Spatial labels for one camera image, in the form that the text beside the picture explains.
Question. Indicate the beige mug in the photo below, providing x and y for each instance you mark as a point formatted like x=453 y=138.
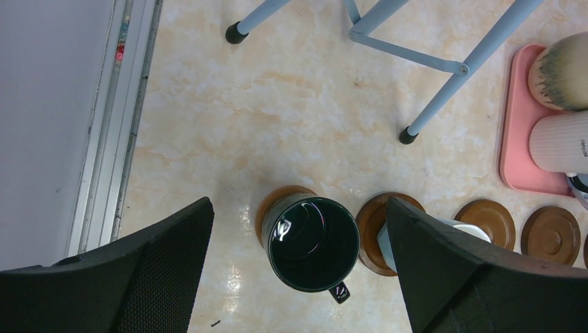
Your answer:
x=557 y=78

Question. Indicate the white mug dark rim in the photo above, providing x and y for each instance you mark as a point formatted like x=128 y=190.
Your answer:
x=558 y=143

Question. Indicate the light wooden coaster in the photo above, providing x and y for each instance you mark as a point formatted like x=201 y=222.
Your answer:
x=270 y=200

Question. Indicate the dark green mug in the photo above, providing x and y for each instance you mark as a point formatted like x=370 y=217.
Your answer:
x=312 y=244

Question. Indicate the pink tray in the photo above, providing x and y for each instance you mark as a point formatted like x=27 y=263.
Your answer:
x=516 y=166

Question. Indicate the dark wooden coaster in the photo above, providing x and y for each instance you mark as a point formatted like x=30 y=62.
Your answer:
x=492 y=218
x=585 y=252
x=552 y=234
x=370 y=220

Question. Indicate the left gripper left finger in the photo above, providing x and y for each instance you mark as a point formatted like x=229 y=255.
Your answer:
x=144 y=282

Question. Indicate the white mug front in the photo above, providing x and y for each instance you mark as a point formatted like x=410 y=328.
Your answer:
x=578 y=185

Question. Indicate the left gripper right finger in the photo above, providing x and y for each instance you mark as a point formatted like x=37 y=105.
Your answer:
x=454 y=282

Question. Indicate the light blue mug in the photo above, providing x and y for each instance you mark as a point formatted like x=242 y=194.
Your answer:
x=386 y=248

